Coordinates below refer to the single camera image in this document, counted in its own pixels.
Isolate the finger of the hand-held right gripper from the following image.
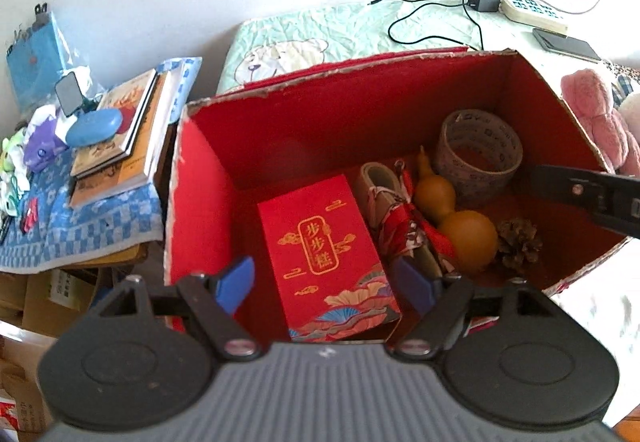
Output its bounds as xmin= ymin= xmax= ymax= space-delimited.
xmin=532 ymin=163 xmax=640 ymax=239

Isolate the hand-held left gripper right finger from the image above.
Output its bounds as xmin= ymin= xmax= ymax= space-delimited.
xmin=392 ymin=257 xmax=551 ymax=359

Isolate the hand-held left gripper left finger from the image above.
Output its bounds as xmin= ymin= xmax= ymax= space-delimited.
xmin=93 ymin=256 xmax=262 ymax=362

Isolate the red patterned cloth ornament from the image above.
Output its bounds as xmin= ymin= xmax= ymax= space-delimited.
xmin=370 ymin=161 xmax=458 ymax=275

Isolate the brown pine cone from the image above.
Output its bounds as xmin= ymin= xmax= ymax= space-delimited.
xmin=495 ymin=217 xmax=544 ymax=269

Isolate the small red printed box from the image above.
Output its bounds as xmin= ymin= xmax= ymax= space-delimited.
xmin=257 ymin=174 xmax=403 ymax=342

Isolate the large red cardboard box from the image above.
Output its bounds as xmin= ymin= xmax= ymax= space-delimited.
xmin=164 ymin=47 xmax=633 ymax=343

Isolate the brown bottle gourd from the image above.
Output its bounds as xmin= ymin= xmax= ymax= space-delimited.
xmin=412 ymin=145 xmax=499 ymax=273

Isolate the pink plush toy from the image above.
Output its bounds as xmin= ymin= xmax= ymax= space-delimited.
xmin=560 ymin=68 xmax=632 ymax=174

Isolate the white plush toy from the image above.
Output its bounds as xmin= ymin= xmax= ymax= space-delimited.
xmin=619 ymin=92 xmax=640 ymax=145

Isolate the printed tape roll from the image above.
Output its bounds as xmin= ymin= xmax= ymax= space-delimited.
xmin=434 ymin=109 xmax=523 ymax=200

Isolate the stack of books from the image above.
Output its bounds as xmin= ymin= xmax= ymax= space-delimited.
xmin=68 ymin=72 xmax=177 ymax=209

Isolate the black smartphone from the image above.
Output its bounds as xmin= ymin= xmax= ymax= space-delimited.
xmin=532 ymin=28 xmax=601 ymax=63

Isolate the blue checkered cloth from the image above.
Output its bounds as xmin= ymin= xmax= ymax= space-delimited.
xmin=0 ymin=57 xmax=166 ymax=273

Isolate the thick paperback book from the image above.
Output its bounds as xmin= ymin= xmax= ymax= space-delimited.
xmin=70 ymin=71 xmax=169 ymax=180

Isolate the white power strip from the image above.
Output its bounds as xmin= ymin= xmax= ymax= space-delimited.
xmin=500 ymin=0 xmax=570 ymax=34

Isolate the brown cardboard box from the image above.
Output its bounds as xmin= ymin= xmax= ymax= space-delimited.
xmin=0 ymin=337 xmax=56 ymax=434
xmin=0 ymin=267 xmax=116 ymax=338

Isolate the orange cover book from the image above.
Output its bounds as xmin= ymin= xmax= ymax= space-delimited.
xmin=96 ymin=68 xmax=161 ymax=156

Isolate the blue white booklet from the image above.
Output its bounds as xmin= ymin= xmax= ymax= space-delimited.
xmin=155 ymin=56 xmax=203 ymax=123

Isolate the blue oval case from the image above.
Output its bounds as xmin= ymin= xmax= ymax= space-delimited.
xmin=66 ymin=108 xmax=124 ymax=146

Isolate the purple toy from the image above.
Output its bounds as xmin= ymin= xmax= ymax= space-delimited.
xmin=24 ymin=116 xmax=68 ymax=173

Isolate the small standing mirror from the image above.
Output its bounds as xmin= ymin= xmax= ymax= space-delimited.
xmin=54 ymin=74 xmax=96 ymax=115

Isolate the green toy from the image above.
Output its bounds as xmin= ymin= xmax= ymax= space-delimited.
xmin=0 ymin=132 xmax=26 ymax=175

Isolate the mint bear print quilt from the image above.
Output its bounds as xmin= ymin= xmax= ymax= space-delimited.
xmin=216 ymin=0 xmax=483 ymax=95

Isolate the blue packaged notebook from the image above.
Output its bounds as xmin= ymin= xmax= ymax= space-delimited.
xmin=6 ymin=4 xmax=71 ymax=115

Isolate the black charger cable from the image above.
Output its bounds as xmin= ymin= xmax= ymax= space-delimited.
xmin=367 ymin=0 xmax=486 ymax=52

